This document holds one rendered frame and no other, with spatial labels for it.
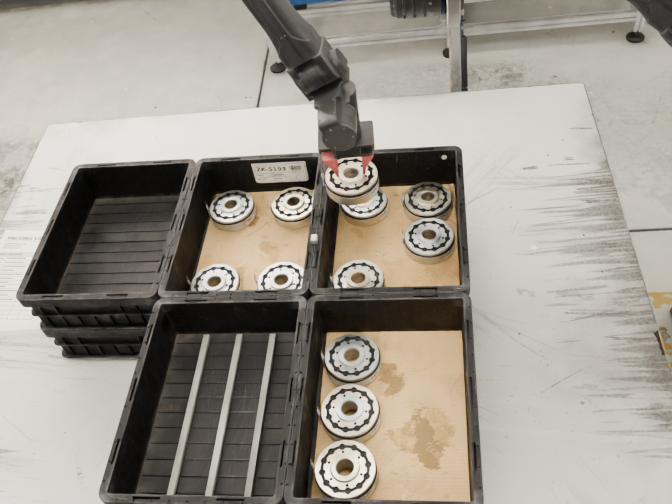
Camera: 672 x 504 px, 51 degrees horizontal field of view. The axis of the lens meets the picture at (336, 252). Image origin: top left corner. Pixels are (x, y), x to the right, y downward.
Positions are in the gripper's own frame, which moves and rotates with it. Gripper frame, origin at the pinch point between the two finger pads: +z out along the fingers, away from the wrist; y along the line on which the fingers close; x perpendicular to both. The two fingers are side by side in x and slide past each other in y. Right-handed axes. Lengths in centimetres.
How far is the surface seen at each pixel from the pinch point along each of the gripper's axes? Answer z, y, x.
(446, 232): 19.0, 18.1, -1.7
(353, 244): 22.1, -1.6, -0.2
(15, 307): 36, -85, 1
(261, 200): 23.1, -22.7, 16.3
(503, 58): 111, 65, 175
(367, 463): 17, -1, -51
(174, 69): 114, -94, 199
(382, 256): 21.9, 4.4, -4.3
